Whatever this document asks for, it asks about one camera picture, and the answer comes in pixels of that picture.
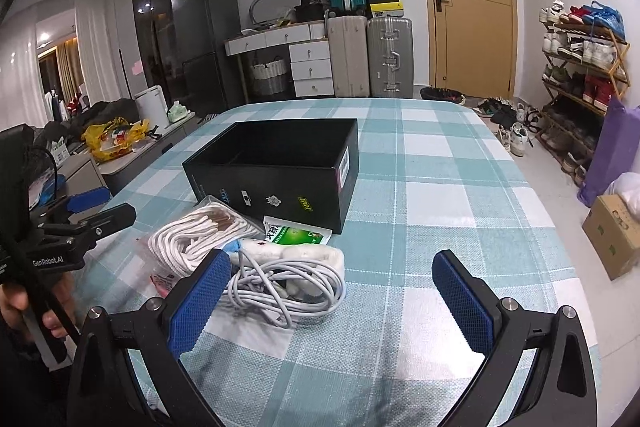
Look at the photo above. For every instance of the dark grey refrigerator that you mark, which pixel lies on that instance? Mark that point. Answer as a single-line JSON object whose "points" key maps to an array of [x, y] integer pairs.
{"points": [[202, 28]]}

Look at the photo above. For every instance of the grey tv cabinet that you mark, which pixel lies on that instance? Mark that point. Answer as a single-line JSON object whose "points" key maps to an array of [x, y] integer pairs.
{"points": [[82, 173]]}

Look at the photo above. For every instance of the silver suitcase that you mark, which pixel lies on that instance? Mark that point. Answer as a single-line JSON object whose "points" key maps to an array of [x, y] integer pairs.
{"points": [[390, 52]]}

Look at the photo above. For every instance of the wooden shoe rack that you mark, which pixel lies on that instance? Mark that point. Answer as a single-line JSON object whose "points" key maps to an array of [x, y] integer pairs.
{"points": [[585, 48]]}

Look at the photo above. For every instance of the white foam sheet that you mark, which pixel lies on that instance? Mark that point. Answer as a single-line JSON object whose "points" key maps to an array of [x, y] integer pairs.
{"points": [[250, 332]]}

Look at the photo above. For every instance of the woven laundry basket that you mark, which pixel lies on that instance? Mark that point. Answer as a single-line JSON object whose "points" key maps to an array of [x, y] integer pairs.
{"points": [[269, 78]]}

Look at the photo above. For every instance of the teal checked tablecloth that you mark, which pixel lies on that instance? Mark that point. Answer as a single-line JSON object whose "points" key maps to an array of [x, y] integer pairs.
{"points": [[431, 177]]}

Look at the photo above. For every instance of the small red-print plastic packet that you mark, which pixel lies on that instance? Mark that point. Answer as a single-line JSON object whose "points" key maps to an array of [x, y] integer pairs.
{"points": [[163, 281]]}

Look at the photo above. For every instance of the green medicine sachet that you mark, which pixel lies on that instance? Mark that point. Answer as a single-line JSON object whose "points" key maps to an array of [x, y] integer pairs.
{"points": [[289, 233]]}

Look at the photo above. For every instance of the brown cardboard box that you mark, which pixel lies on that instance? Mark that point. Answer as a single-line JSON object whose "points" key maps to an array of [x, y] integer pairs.
{"points": [[614, 235]]}

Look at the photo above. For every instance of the black cardboard box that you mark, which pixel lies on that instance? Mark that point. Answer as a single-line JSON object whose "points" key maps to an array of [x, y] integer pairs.
{"points": [[300, 170]]}

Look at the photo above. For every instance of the white air purifier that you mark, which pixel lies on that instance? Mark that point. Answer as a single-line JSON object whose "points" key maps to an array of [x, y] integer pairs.
{"points": [[152, 106]]}

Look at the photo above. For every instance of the beige suitcase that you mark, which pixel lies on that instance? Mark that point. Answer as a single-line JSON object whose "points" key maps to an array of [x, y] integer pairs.
{"points": [[349, 56]]}

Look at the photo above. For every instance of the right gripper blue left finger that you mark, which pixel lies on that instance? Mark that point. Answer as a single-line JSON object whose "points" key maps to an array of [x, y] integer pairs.
{"points": [[127, 369]]}

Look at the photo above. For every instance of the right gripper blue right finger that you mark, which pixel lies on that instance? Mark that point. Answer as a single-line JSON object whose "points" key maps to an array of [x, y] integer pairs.
{"points": [[559, 389]]}

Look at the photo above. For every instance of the white plastic bag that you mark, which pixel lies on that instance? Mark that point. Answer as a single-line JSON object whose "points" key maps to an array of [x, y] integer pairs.
{"points": [[627, 186]]}

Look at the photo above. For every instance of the yellow plastic bag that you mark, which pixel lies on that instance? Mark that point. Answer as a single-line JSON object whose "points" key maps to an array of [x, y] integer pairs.
{"points": [[114, 139]]}

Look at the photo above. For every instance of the white drawer desk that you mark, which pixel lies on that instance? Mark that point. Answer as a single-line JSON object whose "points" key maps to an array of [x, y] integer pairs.
{"points": [[304, 46]]}

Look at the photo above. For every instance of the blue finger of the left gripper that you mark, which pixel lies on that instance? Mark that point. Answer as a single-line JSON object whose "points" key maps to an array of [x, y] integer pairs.
{"points": [[59, 207], [100, 224]]}

